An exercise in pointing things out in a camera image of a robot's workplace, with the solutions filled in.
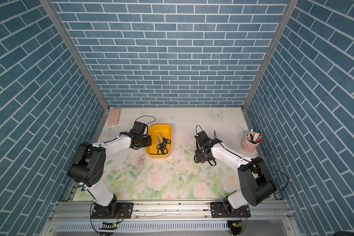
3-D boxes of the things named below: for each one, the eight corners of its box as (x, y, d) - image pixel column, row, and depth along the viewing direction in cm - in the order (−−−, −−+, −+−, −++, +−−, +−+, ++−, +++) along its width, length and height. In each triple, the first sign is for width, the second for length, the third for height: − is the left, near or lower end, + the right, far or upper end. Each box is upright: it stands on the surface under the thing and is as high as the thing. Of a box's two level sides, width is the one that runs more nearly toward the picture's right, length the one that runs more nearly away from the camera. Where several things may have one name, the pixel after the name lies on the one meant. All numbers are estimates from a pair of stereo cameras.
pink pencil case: (108, 126, 111) (107, 124, 109) (111, 110, 122) (109, 108, 120) (119, 125, 113) (118, 123, 111) (120, 109, 124) (119, 107, 122)
